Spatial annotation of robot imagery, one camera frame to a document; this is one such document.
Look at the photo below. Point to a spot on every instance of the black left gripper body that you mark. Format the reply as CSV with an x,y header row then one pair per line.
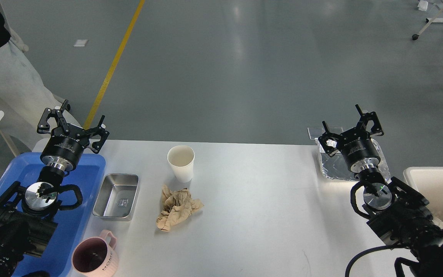
x,y
65,149

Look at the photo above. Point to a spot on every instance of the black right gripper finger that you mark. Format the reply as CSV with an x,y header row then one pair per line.
x,y
368,125
331,140

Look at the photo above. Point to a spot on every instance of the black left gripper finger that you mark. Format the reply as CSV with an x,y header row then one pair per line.
x,y
85,135
62,127

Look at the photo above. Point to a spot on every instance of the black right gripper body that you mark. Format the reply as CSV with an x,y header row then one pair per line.
x,y
358,151

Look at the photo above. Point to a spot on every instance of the stainless steel rectangular container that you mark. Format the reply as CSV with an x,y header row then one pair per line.
x,y
117,197

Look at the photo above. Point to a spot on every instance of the pink ceramic mug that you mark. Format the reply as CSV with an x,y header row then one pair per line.
x,y
96,256

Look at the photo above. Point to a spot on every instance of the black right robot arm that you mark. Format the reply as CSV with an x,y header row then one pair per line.
x,y
395,212

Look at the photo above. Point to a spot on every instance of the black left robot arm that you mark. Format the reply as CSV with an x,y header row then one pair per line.
x,y
27,213

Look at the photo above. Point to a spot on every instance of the aluminium foil tray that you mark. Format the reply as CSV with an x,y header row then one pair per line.
x,y
335,167

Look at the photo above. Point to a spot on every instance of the clear plastic lid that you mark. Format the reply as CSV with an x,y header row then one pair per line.
x,y
315,132

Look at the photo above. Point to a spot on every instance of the person in grey trousers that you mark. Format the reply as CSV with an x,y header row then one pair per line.
x,y
23,96

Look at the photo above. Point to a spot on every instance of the white paper cup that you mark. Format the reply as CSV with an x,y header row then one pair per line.
x,y
181,158

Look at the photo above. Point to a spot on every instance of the crumpled brown paper napkin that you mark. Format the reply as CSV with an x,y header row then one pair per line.
x,y
177,206

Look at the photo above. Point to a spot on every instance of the blue plastic tray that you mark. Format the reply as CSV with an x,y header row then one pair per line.
x,y
71,223

